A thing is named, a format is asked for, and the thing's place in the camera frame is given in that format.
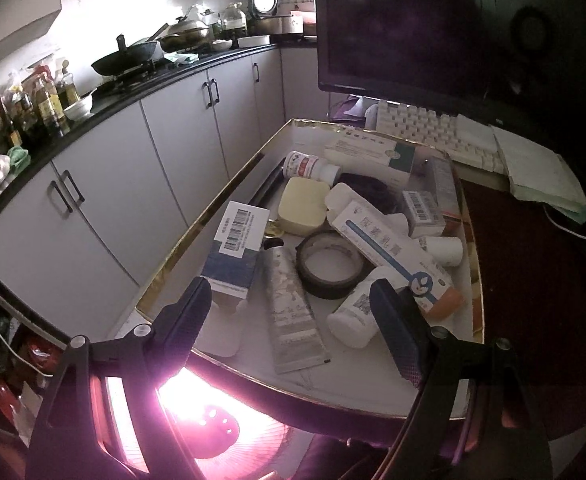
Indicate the black scrunchie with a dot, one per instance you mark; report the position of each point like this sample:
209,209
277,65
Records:
373,192

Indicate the white bowl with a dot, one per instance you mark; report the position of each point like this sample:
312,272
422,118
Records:
79,109

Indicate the steel pot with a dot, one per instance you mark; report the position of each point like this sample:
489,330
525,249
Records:
285,24

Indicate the metal pot with lid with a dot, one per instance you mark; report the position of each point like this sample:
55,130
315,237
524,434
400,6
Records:
188,30

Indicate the white bottle with red label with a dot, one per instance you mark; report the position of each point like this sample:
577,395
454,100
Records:
305,166

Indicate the black wok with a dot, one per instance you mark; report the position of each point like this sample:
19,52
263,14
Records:
128,57

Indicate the small white bottle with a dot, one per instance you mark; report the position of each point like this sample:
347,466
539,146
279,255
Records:
443,250

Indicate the row of condiment bottles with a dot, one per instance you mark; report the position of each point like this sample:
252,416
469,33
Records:
38,105

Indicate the black computer monitor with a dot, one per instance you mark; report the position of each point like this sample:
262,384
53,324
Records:
423,25

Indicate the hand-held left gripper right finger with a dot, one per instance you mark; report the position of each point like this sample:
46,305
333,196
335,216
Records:
398,330

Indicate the square appliance with round face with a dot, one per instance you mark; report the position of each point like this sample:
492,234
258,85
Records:
263,2

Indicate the white keyboard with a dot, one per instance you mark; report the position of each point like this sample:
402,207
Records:
423,125

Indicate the white paper stack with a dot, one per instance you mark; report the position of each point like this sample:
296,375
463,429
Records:
538,170

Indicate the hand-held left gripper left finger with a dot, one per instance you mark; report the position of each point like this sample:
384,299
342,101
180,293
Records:
190,315

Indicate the white lower kitchen cabinets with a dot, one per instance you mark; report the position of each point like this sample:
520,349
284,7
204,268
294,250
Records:
173,135

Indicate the black slim object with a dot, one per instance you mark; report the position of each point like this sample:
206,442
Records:
268,187

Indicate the green cloth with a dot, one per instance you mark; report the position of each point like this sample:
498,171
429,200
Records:
19,156

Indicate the black kitchen countertop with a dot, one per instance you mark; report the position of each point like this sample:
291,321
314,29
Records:
123,95

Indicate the purple bag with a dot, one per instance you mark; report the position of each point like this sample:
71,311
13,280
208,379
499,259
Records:
345,107

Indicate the long white medicine box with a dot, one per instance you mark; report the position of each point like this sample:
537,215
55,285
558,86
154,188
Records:
393,255

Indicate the green and white medicine box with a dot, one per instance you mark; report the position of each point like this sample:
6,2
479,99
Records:
368,152

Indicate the glass jar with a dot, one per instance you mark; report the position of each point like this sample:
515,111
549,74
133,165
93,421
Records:
233,17

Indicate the silver cream tube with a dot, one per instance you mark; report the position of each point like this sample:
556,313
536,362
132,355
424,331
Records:
293,310

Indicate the white pill bottle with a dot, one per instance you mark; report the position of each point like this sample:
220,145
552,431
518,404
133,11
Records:
355,317

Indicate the white tray with gold rim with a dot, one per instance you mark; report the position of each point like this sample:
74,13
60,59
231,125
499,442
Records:
348,375

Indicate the teal folder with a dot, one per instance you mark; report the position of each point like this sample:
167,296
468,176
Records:
573,210

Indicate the grey barcode box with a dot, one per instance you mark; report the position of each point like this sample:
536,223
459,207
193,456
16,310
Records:
423,210

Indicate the blue and white medicine box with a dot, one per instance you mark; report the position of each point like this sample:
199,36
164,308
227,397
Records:
233,265

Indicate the black tape roll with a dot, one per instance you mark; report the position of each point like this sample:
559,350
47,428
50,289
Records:
305,270

